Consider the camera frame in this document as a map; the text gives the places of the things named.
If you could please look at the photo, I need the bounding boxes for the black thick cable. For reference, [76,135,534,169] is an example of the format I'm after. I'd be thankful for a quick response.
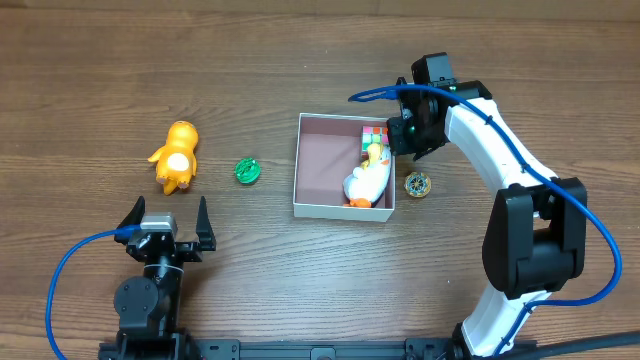
[504,329,640,360]

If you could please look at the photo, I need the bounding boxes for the orange plush toy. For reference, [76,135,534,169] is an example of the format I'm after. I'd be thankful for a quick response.
[147,121,199,195]

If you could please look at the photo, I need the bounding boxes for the gold blue spinning top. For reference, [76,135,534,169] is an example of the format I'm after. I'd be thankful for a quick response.
[404,172,432,198]

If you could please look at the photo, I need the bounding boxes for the white plush duck yellow hat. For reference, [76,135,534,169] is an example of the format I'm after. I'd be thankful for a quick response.
[343,143,392,208]

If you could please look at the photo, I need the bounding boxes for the green spinning top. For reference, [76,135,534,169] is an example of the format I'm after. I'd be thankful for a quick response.
[234,157,261,185]

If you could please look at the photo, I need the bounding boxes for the white cardboard box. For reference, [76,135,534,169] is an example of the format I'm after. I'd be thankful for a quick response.
[293,113,396,222]

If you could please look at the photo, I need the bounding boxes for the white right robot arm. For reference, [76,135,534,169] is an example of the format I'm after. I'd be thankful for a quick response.
[387,53,587,359]

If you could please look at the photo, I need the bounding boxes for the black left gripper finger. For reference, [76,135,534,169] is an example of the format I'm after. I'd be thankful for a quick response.
[114,196,146,244]
[196,196,216,251]

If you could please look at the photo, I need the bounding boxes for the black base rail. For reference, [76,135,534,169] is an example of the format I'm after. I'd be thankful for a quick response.
[97,327,539,360]

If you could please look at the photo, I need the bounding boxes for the colourful puzzle cube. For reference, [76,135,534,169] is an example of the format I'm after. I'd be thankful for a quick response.
[361,126,389,160]

